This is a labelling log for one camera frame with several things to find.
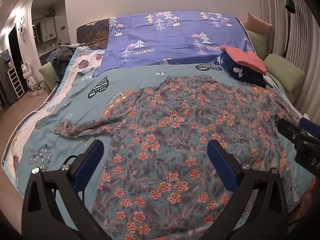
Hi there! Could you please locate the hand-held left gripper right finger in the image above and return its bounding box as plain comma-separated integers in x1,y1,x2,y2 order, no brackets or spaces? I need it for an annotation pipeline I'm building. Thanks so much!
200,139,300,240

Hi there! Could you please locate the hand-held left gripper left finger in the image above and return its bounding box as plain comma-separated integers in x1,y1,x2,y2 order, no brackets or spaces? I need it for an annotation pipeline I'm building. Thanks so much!
21,139,118,240

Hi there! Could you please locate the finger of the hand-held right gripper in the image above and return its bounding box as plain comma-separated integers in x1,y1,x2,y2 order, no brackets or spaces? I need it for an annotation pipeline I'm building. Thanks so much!
299,117,320,140
276,118,310,144

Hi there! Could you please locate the floral print garment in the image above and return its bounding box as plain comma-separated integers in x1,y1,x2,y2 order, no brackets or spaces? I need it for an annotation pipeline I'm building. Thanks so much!
54,76,315,240

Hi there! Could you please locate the person's right forearm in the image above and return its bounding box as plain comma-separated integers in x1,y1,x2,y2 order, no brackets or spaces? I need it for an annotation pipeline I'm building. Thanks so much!
294,179,320,230

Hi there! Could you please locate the green pillow beside clothes pile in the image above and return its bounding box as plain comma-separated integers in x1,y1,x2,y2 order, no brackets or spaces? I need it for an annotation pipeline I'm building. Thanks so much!
39,62,60,93

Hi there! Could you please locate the pile of grey clothes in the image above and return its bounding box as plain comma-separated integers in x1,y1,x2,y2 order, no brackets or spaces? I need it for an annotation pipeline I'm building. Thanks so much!
46,44,83,83

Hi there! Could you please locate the large green pillow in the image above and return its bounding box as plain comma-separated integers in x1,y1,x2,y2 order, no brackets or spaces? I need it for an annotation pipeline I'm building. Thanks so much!
264,54,305,93

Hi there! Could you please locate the teal printed bedsheet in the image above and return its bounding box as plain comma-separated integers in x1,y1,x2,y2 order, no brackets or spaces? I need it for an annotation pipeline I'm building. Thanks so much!
15,62,320,240

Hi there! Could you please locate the navy folded garment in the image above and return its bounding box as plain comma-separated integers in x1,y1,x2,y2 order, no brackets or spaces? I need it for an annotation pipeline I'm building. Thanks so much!
214,52,267,88

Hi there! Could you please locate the beige curtain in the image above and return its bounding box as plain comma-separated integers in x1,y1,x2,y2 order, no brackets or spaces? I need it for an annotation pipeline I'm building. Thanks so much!
257,0,320,120

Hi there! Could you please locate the pink folded garment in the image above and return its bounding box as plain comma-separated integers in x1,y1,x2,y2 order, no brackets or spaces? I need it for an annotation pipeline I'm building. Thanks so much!
220,45,267,75

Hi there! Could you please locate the small green pillow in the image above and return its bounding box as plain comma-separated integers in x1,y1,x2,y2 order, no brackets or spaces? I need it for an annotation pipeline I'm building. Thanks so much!
246,29,268,60

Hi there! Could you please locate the white leaf print quilt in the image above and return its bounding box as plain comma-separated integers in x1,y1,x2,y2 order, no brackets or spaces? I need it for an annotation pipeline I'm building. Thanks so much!
1,45,107,183

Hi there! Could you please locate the white cat figure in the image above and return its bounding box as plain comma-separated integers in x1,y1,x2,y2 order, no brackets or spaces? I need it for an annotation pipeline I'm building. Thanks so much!
21,61,40,97

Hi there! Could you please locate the peach pillow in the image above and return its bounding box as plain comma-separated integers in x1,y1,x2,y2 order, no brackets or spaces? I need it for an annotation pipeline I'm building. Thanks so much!
244,12,273,34

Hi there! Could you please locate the white rack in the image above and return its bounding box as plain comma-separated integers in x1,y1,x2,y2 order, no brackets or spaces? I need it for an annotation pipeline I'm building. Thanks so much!
5,66,25,100

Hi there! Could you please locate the black floor lamp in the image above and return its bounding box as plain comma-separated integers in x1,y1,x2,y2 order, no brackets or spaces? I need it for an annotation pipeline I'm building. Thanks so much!
282,0,297,58

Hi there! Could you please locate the dark printed blanket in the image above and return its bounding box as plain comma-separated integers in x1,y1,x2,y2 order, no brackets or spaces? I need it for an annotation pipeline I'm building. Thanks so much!
76,17,110,50

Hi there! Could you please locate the purple tree print sheet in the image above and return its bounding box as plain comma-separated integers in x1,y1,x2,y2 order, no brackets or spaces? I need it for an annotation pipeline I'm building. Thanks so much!
94,10,255,78

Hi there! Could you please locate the white wall ornament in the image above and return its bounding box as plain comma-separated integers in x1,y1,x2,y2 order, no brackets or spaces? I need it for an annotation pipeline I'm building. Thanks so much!
16,16,27,42

